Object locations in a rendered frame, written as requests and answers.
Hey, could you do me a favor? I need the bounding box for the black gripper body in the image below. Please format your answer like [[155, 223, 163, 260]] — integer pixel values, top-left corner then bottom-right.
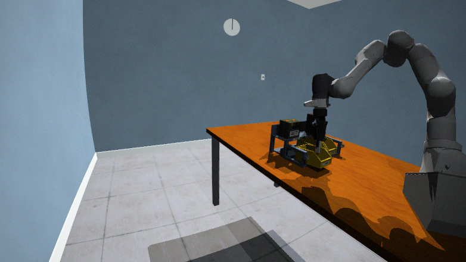
[[313, 109, 327, 126]]

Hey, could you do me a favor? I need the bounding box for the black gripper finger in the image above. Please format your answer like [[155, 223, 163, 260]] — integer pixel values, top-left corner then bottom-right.
[[311, 120, 322, 153], [320, 120, 328, 145]]

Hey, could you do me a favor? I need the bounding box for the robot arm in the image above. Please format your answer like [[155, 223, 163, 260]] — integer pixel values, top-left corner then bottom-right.
[[304, 30, 466, 177]]

